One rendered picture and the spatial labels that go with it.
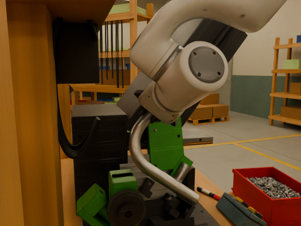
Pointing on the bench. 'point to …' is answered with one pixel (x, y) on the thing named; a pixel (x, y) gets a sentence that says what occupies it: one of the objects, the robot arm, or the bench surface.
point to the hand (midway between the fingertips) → (150, 113)
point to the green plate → (165, 144)
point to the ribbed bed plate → (159, 192)
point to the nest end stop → (187, 211)
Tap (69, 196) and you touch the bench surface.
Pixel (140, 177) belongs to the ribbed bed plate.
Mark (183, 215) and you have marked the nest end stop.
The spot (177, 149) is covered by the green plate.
